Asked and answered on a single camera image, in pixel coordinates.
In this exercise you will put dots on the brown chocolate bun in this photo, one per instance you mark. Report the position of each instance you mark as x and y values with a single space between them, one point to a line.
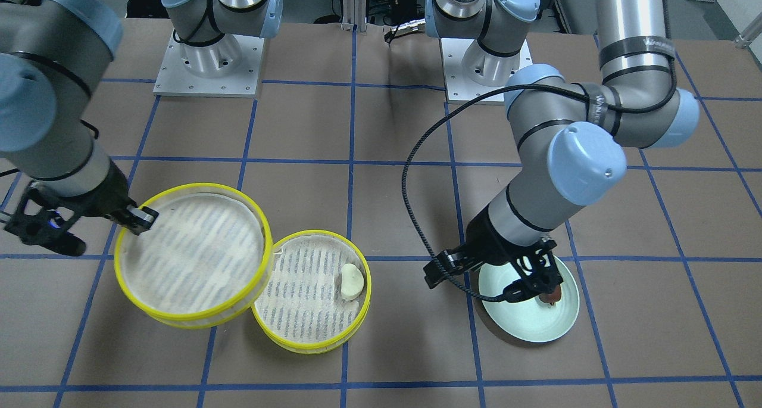
550 295

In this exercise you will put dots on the yellow steamer basket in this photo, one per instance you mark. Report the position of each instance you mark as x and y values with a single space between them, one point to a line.
301 309
207 258

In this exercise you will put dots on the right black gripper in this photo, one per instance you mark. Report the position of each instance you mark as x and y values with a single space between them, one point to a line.
102 198

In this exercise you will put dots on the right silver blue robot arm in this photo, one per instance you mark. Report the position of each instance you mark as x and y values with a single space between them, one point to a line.
54 56

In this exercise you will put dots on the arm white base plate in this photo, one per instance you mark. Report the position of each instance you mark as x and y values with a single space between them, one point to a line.
230 68
470 72

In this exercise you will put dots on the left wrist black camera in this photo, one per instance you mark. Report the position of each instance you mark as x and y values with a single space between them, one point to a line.
533 278

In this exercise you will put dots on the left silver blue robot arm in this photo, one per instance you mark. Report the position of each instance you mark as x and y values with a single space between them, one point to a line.
570 138

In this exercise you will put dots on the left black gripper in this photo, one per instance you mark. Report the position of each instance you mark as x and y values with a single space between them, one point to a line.
493 236

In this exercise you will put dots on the white steamed bun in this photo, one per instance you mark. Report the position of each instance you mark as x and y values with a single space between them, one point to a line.
352 282

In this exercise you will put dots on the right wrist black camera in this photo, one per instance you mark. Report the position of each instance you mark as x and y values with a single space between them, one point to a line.
44 219

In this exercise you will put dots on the wrist black camera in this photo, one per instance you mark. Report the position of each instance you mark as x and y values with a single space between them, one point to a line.
44 219
533 278

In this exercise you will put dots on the light green round plate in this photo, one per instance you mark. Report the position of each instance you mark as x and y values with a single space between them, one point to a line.
530 320

